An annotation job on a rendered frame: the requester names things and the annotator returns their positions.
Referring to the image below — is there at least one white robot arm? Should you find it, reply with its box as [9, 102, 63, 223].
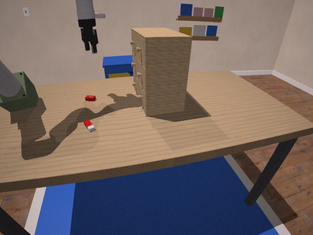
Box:
[0, 0, 105, 97]

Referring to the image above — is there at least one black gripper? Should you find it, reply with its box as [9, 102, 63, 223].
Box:
[78, 19, 98, 54]

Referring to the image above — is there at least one wooden chest of drawers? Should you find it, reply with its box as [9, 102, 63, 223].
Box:
[131, 27, 192, 116]

